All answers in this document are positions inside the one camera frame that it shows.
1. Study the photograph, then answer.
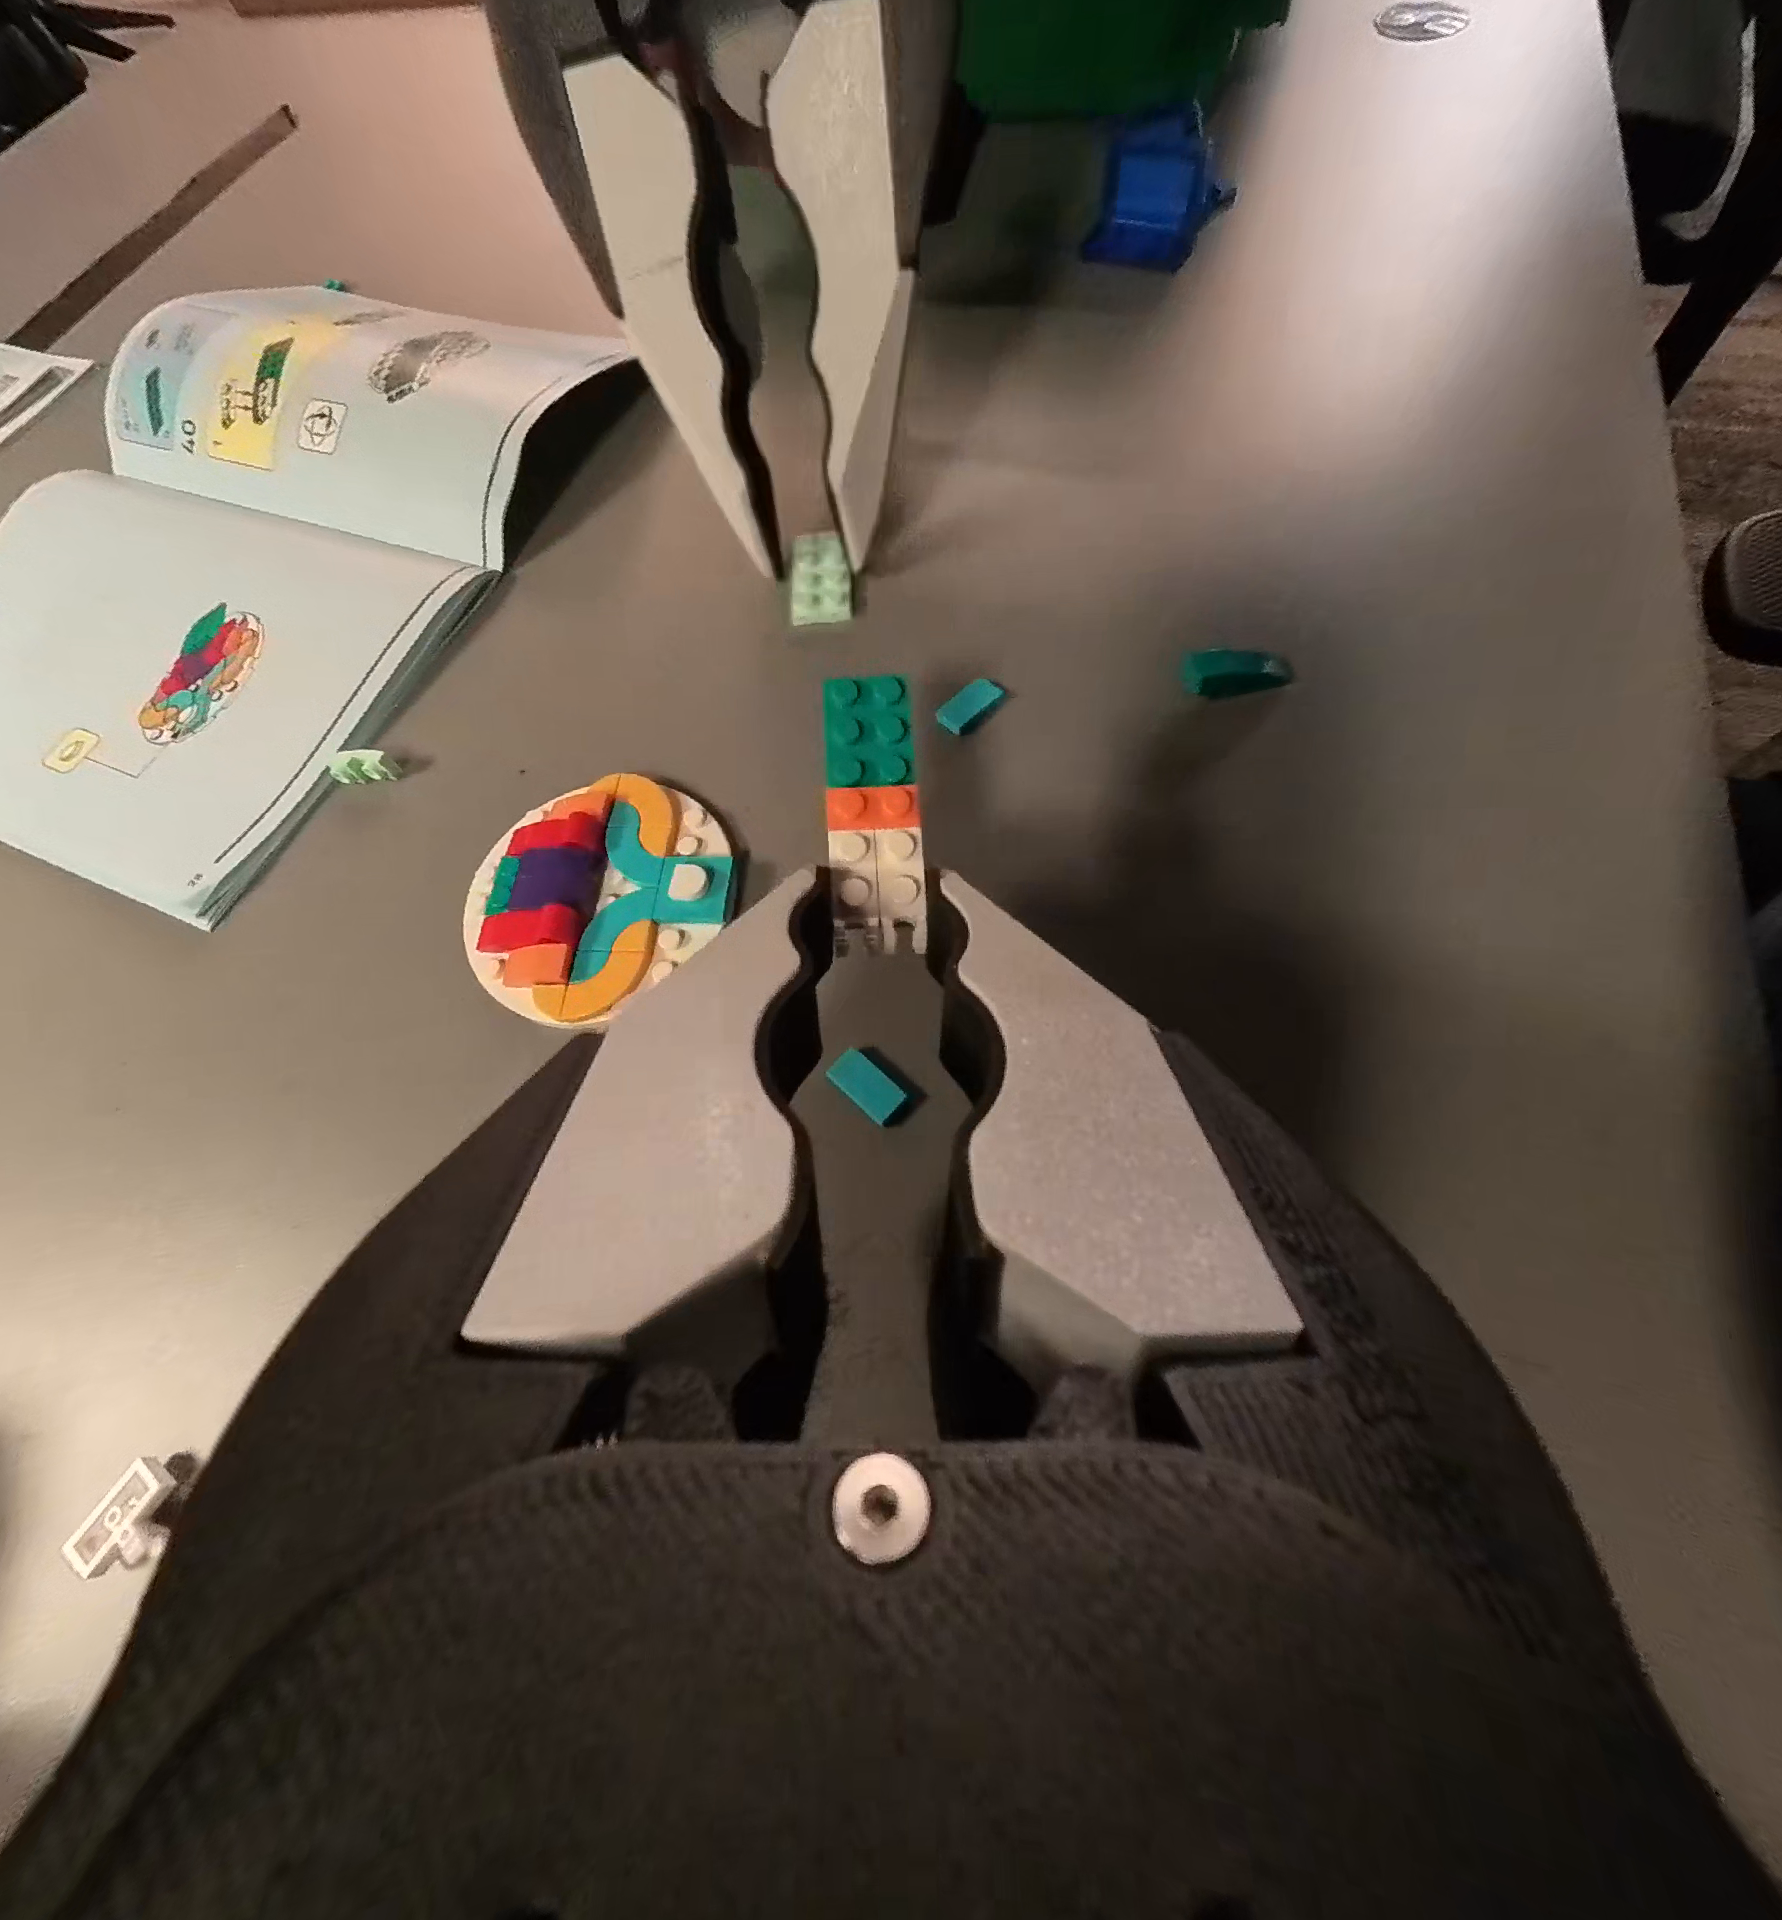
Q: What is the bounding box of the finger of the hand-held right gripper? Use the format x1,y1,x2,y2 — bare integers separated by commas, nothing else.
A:
560,42,782,580
758,0,922,580

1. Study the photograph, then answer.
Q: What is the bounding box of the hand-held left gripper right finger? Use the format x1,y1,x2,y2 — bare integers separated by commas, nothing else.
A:
935,868,1307,1345

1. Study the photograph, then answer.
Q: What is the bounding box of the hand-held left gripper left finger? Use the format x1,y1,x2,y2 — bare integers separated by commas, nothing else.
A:
458,867,833,1353

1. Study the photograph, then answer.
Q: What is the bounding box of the mint green lego plate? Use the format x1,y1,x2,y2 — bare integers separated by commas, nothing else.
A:
782,533,863,632

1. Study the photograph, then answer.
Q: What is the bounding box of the teal orange white lego strip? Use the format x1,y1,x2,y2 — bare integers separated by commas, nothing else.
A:
821,676,935,962

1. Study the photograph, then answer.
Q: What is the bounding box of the round rainbow lego plate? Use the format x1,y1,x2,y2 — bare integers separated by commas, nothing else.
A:
464,773,753,1033

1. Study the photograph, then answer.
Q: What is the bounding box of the small white lego piece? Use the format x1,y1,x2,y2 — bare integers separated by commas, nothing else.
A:
63,1451,200,1581

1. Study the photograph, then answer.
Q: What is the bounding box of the open lego instruction booklet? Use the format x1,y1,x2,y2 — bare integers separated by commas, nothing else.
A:
0,287,640,935

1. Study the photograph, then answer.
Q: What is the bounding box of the blue plastic holder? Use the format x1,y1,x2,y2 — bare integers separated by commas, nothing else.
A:
1080,101,1240,272

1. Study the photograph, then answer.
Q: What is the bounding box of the green plastic bin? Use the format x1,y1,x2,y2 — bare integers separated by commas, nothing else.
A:
952,0,1283,123

